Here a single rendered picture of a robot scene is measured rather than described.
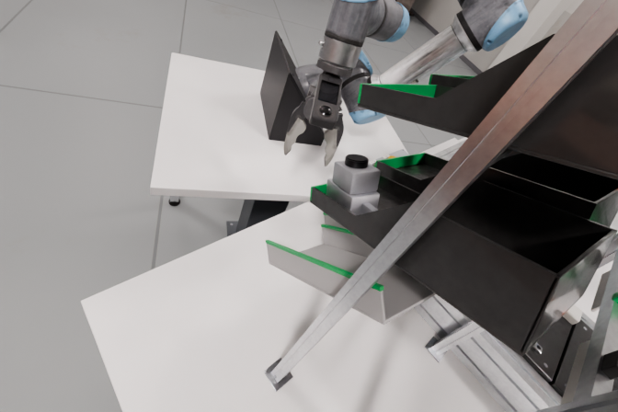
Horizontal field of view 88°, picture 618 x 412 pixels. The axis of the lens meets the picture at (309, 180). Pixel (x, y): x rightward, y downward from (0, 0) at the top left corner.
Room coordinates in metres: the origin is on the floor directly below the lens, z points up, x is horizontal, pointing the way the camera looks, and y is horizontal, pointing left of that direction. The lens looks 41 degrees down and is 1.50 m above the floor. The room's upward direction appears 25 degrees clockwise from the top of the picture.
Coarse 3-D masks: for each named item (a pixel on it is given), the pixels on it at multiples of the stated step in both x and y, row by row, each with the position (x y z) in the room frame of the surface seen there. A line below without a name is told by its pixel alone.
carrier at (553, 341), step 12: (576, 312) 0.55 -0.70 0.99; (564, 324) 0.52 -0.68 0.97; (552, 336) 0.47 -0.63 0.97; (564, 336) 0.49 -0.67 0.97; (552, 348) 0.44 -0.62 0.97; (528, 360) 0.39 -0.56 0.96; (540, 360) 0.40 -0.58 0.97; (552, 360) 0.41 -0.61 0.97; (540, 372) 0.37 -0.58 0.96; (552, 372) 0.38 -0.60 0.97
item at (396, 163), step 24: (384, 168) 0.43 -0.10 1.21; (408, 168) 0.49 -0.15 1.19; (432, 168) 0.51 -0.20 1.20; (504, 168) 0.46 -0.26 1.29; (528, 168) 0.44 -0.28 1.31; (552, 168) 0.43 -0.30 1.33; (576, 168) 0.42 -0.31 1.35; (528, 192) 0.32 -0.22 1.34; (552, 192) 0.31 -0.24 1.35; (576, 192) 0.40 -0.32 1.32; (600, 192) 0.39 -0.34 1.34; (600, 216) 0.31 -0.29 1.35
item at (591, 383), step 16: (496, 160) 0.26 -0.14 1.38; (608, 288) 0.27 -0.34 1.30; (608, 304) 0.24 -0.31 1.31; (608, 320) 0.21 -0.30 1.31; (592, 336) 0.20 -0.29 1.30; (608, 336) 0.19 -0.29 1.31; (592, 352) 0.18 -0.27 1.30; (608, 352) 0.18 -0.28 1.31; (592, 368) 0.16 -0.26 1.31; (592, 384) 0.14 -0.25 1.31; (608, 384) 0.15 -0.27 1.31; (576, 400) 0.13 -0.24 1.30
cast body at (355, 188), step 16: (352, 160) 0.33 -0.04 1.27; (368, 160) 0.34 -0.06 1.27; (336, 176) 0.33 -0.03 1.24; (352, 176) 0.31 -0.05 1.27; (368, 176) 0.32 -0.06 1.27; (336, 192) 0.32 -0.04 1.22; (352, 192) 0.30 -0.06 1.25; (368, 192) 0.32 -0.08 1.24; (352, 208) 0.29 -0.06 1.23; (368, 208) 0.29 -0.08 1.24
